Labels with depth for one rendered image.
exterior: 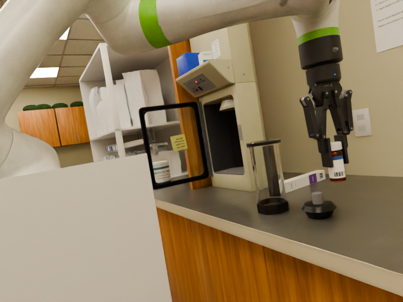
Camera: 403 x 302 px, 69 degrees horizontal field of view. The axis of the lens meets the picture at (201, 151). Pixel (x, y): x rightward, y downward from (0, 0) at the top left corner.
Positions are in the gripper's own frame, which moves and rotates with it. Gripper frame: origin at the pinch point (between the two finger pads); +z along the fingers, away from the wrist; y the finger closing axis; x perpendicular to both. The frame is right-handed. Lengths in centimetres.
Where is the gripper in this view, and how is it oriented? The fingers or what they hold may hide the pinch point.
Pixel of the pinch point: (333, 151)
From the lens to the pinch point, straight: 77.6
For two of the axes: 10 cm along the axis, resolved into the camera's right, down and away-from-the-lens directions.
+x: 2.8, 0.2, -9.6
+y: -9.5, 1.8, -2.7
